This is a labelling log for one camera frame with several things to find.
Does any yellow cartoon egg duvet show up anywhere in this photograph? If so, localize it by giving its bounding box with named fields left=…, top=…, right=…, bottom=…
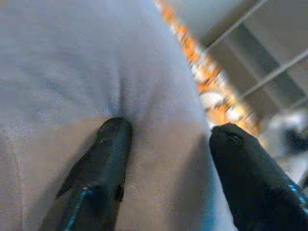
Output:
left=155, top=0, right=268, bottom=145

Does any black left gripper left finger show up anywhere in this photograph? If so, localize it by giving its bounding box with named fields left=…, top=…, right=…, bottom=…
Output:
left=40, top=117, right=132, bottom=231

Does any white quilted mattress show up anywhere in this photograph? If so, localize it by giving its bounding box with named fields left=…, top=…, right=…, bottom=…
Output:
left=0, top=0, right=239, bottom=231

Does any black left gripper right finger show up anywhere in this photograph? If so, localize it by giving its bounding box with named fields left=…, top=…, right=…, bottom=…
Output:
left=209, top=123, right=308, bottom=231

